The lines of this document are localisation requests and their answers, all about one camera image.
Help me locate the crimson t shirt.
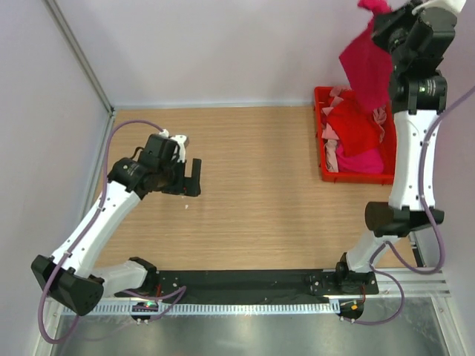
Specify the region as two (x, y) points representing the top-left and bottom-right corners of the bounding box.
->
(339, 1), (393, 112)

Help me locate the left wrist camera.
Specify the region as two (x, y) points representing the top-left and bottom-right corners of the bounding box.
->
(159, 129), (189, 163)

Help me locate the left corner aluminium post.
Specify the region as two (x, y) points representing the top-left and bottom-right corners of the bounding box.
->
(42, 0), (114, 116)

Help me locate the red t shirt in bin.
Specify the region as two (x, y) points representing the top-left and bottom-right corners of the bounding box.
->
(323, 88), (387, 156)

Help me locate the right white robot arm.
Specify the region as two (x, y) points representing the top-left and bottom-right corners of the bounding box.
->
(332, 1), (465, 294)

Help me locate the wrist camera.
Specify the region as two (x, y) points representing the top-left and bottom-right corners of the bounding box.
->
(159, 129), (189, 163)
(412, 0), (467, 16)

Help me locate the magenta t shirt in bin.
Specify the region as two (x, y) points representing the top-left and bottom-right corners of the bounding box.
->
(335, 145), (384, 174)

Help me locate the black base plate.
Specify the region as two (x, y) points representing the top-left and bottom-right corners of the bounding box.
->
(133, 269), (379, 297)

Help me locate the pink t shirt in bin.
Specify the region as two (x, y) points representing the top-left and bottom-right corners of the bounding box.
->
(321, 87), (387, 174)

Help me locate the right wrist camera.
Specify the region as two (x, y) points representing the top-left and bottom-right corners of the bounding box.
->
(412, 0), (467, 16)

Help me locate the slotted cable duct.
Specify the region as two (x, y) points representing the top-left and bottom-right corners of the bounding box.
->
(90, 300), (340, 316)

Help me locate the red plastic bin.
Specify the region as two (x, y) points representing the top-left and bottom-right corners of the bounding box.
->
(314, 87), (396, 185)

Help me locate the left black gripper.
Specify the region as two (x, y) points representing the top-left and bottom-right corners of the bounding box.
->
(157, 156), (200, 197)

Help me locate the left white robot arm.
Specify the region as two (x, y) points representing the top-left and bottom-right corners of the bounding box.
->
(31, 133), (201, 316)

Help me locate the aluminium frame rail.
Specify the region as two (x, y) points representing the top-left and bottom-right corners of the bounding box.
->
(44, 267), (452, 300)

